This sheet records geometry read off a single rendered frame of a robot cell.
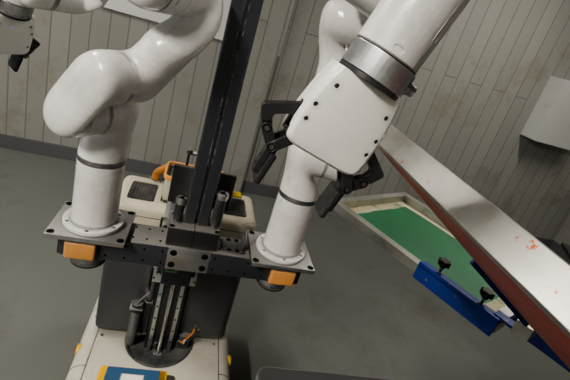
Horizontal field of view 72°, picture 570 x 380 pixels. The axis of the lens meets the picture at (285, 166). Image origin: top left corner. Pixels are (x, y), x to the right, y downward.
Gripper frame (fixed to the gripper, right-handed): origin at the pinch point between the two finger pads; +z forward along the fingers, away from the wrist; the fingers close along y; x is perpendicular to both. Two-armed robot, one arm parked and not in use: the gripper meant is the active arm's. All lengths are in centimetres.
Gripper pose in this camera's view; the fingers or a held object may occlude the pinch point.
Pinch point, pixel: (291, 189)
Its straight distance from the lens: 46.7
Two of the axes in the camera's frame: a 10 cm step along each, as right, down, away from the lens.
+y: -8.3, -4.6, -3.1
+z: -5.4, 8.0, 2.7
